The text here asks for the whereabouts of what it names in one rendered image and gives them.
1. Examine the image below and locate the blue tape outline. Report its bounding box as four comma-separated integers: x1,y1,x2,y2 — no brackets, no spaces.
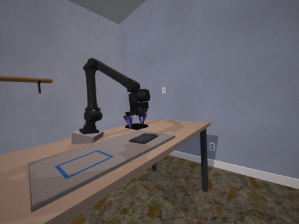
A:
55,150,114,179

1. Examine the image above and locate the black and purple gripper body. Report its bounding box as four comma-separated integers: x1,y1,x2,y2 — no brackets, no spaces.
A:
124,111,147,117

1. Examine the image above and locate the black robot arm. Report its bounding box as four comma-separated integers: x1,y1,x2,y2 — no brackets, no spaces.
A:
79,58,150,134

